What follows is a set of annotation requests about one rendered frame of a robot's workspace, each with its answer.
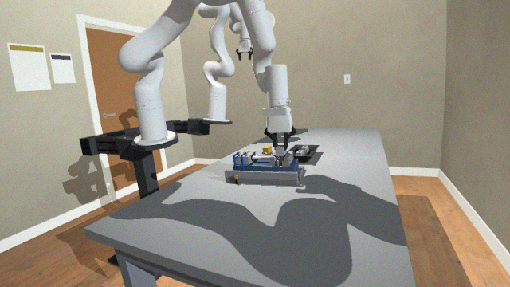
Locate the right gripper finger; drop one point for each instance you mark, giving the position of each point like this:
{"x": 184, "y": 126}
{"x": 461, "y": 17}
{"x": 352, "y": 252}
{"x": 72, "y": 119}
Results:
{"x": 287, "y": 136}
{"x": 273, "y": 136}

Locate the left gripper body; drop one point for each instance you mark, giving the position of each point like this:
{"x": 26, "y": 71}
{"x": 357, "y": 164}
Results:
{"x": 244, "y": 46}

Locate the yellow rectangular block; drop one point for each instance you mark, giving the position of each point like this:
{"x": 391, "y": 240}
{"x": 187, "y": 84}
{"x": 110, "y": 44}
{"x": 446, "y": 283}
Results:
{"x": 267, "y": 149}

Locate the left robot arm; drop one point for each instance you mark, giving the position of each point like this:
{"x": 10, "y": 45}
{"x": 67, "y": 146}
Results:
{"x": 223, "y": 67}

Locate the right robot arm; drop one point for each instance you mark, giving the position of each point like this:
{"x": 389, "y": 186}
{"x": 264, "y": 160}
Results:
{"x": 143, "y": 54}

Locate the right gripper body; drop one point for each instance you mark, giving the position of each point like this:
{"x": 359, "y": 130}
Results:
{"x": 280, "y": 124}

